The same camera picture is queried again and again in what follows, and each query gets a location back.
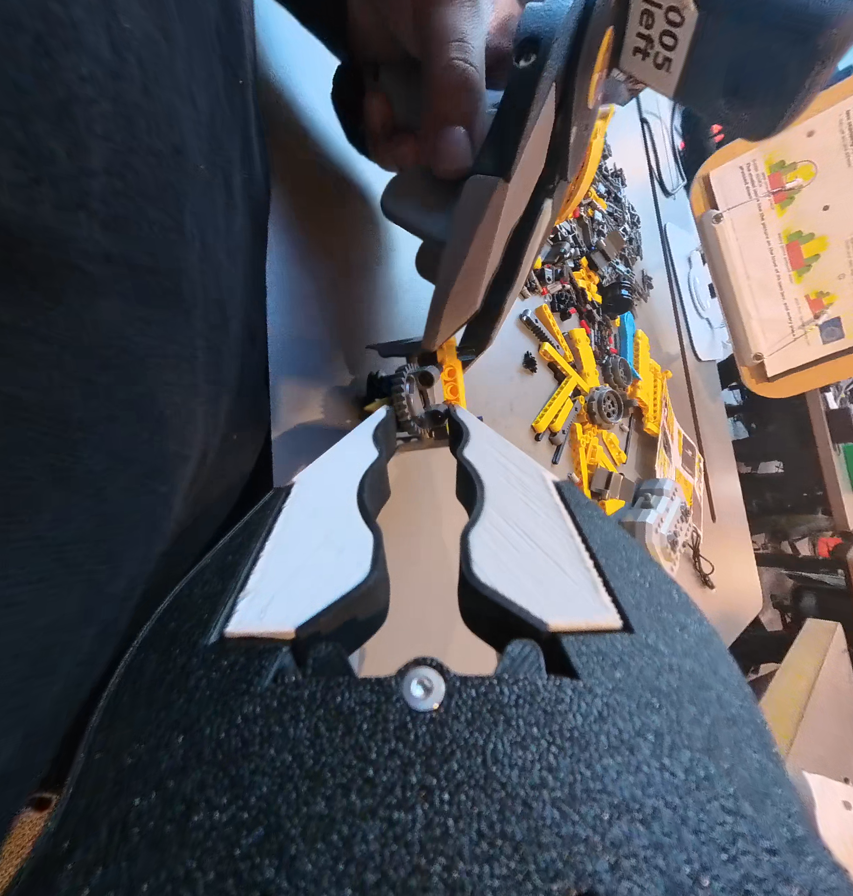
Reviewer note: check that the grey battery hub brick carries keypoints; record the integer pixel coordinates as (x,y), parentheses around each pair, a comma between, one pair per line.
(657,518)

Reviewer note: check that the blue panel brick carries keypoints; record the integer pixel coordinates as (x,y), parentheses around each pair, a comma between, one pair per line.
(628,343)

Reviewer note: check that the person's left hand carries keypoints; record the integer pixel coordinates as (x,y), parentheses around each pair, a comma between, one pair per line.
(426,70)

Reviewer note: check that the wooden board with instruction sheet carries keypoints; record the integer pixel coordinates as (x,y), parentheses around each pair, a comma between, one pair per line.
(804,245)

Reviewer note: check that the yellow grey gear brick assembly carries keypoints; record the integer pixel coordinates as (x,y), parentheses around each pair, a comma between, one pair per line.
(453,378)

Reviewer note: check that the grey curved panel brick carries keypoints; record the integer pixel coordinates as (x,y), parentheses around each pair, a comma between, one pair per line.
(608,483)

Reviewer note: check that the grey gear rack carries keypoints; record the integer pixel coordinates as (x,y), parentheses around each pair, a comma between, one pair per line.
(531,324)

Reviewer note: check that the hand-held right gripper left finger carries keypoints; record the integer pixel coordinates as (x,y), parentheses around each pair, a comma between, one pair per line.
(314,553)

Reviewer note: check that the yellow toy vehicle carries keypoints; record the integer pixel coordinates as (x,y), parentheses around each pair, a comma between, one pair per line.
(587,168)

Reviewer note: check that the person's dark clothing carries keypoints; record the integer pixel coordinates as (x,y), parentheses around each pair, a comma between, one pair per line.
(118,350)

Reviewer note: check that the pile of yellow beams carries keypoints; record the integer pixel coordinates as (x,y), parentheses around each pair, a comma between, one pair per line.
(580,350)

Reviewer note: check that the white flat device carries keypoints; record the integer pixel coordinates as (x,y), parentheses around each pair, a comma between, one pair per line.
(703,329)

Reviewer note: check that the black toy tyre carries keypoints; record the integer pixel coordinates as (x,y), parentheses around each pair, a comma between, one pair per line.
(617,299)

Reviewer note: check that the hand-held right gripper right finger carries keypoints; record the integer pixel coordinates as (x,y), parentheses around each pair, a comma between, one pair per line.
(538,553)

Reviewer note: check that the grey toothed wheel hub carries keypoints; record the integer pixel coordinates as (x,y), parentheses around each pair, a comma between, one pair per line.
(617,373)
(605,404)

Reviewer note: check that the large yellow beam assembly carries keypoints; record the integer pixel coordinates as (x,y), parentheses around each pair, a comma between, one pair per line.
(650,392)

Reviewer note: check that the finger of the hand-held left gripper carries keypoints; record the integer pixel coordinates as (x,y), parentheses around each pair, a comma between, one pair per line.
(468,259)
(521,245)

